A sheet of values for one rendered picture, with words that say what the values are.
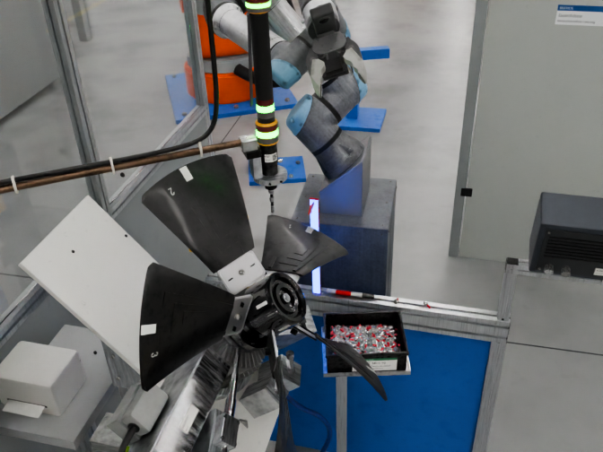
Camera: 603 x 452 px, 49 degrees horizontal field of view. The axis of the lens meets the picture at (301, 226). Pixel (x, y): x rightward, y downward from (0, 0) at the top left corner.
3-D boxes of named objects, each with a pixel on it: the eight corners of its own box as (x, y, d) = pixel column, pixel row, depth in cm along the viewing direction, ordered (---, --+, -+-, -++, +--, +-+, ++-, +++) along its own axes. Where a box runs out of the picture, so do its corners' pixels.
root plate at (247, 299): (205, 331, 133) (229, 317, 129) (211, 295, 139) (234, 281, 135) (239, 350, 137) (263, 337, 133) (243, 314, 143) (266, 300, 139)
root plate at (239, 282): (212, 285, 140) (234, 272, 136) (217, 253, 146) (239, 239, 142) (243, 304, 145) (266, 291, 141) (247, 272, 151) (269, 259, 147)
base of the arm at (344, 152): (333, 162, 216) (312, 140, 213) (368, 137, 208) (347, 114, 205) (322, 186, 204) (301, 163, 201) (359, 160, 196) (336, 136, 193)
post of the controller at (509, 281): (496, 319, 185) (506, 264, 174) (497, 312, 187) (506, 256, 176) (508, 321, 184) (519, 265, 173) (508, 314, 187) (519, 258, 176)
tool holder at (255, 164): (249, 191, 132) (245, 147, 126) (240, 175, 137) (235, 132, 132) (292, 182, 134) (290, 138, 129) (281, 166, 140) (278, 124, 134)
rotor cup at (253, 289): (219, 333, 138) (262, 308, 131) (227, 277, 148) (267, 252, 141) (269, 360, 146) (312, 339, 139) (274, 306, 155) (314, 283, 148)
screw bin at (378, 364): (326, 375, 177) (325, 356, 173) (323, 331, 191) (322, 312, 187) (407, 371, 177) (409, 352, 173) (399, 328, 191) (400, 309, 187)
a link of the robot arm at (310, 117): (306, 152, 209) (276, 120, 205) (336, 121, 209) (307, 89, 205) (315, 154, 197) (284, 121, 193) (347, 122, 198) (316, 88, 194)
